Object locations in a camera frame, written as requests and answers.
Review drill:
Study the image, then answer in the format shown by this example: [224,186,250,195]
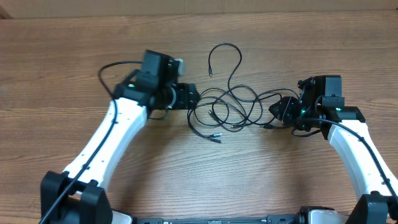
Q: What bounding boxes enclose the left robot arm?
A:
[40,50,199,224]

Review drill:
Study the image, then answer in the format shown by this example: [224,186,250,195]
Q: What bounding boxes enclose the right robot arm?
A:
[269,75,397,223]

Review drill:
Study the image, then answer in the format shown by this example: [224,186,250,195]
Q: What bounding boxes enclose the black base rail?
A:
[108,205,354,224]

